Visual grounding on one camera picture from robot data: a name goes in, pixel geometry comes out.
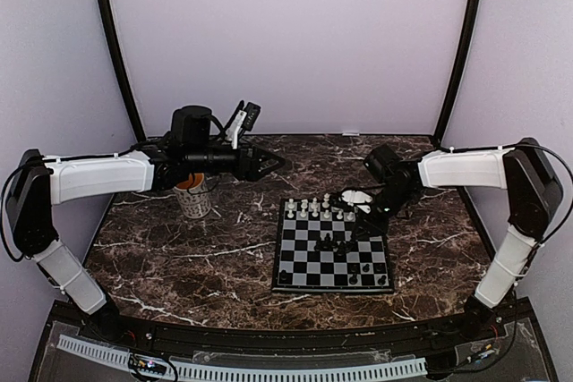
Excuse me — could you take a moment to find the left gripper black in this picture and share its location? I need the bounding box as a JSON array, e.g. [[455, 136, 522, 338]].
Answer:
[[186, 137, 286, 182]]

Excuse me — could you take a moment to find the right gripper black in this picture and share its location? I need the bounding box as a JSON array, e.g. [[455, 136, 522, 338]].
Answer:
[[351, 183, 416, 240]]

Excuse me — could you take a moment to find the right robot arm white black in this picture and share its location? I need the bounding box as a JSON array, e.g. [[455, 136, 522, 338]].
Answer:
[[341, 138, 572, 341]]

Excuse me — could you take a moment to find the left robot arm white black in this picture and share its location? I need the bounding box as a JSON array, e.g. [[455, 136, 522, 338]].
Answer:
[[1, 103, 286, 343]]

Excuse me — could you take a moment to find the pile of black chess pieces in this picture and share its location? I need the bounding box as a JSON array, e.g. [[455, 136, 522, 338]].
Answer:
[[314, 233, 355, 257]]

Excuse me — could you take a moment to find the white rook corner piece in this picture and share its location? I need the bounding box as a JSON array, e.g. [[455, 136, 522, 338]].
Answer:
[[287, 199, 296, 218]]

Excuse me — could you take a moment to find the black and white chessboard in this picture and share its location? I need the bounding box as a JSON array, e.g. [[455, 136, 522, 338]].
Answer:
[[271, 199, 395, 294]]

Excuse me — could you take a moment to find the white patterned mug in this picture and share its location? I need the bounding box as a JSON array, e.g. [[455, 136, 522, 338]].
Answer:
[[173, 174, 211, 219]]

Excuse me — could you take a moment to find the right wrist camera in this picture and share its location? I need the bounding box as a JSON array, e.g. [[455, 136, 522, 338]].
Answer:
[[338, 190, 373, 214]]

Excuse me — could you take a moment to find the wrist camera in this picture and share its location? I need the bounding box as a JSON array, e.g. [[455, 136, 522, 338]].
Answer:
[[225, 100, 261, 149], [338, 190, 373, 214]]

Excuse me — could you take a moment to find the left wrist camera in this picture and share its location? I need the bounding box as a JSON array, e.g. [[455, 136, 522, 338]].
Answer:
[[225, 100, 261, 149]]

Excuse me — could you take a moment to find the white perforated cable duct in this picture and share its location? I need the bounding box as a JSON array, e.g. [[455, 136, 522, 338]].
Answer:
[[56, 335, 427, 381]]

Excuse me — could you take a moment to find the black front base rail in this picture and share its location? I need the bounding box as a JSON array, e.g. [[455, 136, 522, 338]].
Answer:
[[29, 299, 558, 381]]

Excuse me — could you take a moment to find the black corner frame post left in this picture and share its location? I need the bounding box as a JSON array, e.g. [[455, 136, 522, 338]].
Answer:
[[97, 0, 146, 142]]

